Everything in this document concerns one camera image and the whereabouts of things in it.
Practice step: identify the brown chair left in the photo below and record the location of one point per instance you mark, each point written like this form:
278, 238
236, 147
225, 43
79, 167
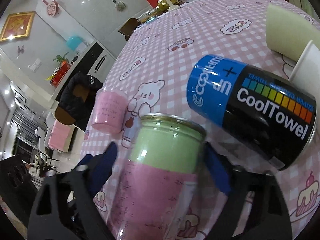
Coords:
128, 28

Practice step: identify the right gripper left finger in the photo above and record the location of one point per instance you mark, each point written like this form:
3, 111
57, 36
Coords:
64, 206

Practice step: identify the blue black CoolTowel can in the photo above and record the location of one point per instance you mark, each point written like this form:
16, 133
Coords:
260, 109

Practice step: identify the pink cup lid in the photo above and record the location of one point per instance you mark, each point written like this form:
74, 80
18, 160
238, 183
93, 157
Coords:
109, 110

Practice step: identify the red potted plant box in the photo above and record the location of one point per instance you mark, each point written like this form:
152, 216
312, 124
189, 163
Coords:
60, 71

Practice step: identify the gold red framed calligraphy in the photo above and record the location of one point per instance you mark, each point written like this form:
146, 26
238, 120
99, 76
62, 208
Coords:
17, 25

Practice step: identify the pink sofa cloth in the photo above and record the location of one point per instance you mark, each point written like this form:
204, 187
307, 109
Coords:
60, 137

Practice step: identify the black jacket on chair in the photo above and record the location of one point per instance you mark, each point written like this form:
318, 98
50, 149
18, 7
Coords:
77, 100

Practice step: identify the pink green clear cup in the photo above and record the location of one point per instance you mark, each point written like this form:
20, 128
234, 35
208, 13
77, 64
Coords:
158, 179

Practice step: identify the light blue humidifier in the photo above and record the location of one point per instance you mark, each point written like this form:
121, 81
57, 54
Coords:
73, 42

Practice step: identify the pale green cup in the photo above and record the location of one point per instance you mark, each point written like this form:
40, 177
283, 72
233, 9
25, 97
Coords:
288, 32

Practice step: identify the white cabinet counter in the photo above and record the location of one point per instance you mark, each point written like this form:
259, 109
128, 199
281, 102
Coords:
96, 61

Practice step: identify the white paper cup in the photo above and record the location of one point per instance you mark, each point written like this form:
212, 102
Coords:
306, 73

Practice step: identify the round pink wall ornament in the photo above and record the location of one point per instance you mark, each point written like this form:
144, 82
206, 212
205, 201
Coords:
51, 7

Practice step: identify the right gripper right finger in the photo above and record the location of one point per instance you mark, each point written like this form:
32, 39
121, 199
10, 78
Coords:
268, 217

